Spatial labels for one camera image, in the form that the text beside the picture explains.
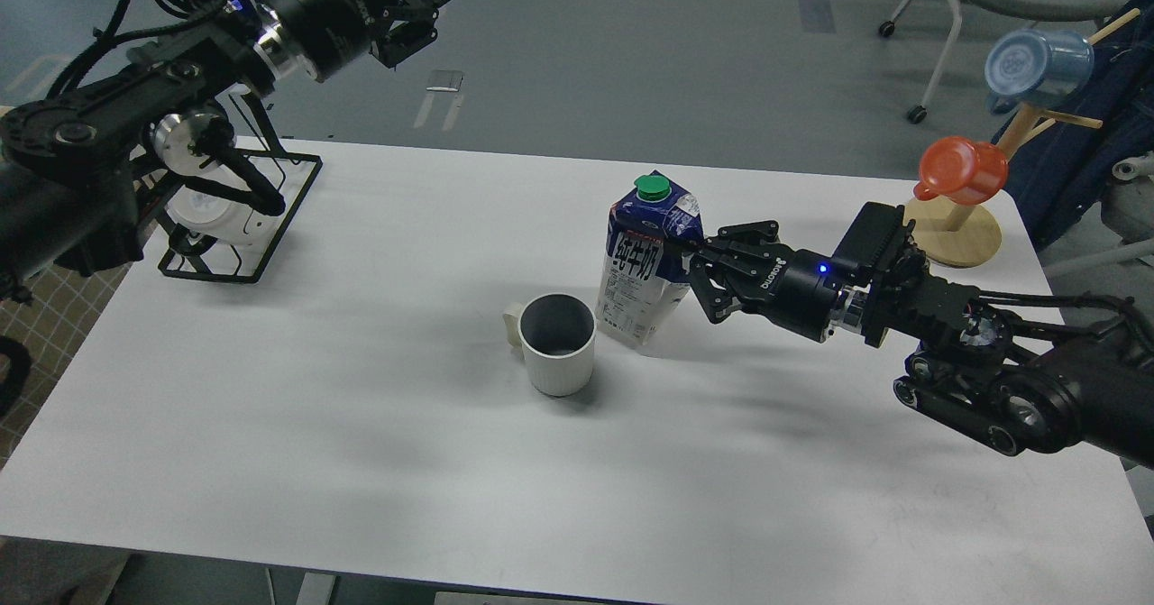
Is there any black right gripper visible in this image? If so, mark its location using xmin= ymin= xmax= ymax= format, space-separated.
xmin=664 ymin=221 xmax=846 ymax=343

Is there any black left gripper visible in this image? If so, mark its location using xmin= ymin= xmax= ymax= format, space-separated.
xmin=260 ymin=0 xmax=454 ymax=82

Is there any blue white milk carton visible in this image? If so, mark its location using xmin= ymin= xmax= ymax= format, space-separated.
xmin=594 ymin=170 xmax=704 ymax=348

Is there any white ribbed mug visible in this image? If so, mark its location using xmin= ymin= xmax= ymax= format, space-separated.
xmin=502 ymin=293 xmax=595 ymax=397

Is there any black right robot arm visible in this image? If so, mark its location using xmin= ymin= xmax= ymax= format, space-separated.
xmin=672 ymin=204 xmax=1151 ymax=468

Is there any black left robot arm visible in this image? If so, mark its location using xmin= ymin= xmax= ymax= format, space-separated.
xmin=1 ymin=0 xmax=454 ymax=304

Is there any orange plastic cup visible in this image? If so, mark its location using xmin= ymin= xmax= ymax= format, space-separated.
xmin=912 ymin=136 xmax=1009 ymax=206

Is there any blue plastic cup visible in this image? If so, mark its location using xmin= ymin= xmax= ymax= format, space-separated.
xmin=984 ymin=29 xmax=1095 ymax=115

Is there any wooden mug tree stand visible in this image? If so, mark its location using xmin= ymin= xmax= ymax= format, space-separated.
xmin=905 ymin=9 xmax=1140 ymax=269

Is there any white container in rack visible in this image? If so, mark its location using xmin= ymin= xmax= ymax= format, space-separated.
xmin=166 ymin=188 xmax=278 ymax=246

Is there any dark blue denim fabric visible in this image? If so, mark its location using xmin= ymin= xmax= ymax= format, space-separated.
xmin=1004 ymin=0 xmax=1153 ymax=251

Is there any beige checkered cloth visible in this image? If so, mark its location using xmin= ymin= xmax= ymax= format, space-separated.
xmin=1 ymin=266 xmax=132 ymax=465

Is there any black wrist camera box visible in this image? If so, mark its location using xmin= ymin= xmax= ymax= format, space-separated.
xmin=832 ymin=202 xmax=914 ymax=286

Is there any black wire dish rack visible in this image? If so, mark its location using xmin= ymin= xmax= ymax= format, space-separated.
xmin=142 ymin=90 xmax=323 ymax=284

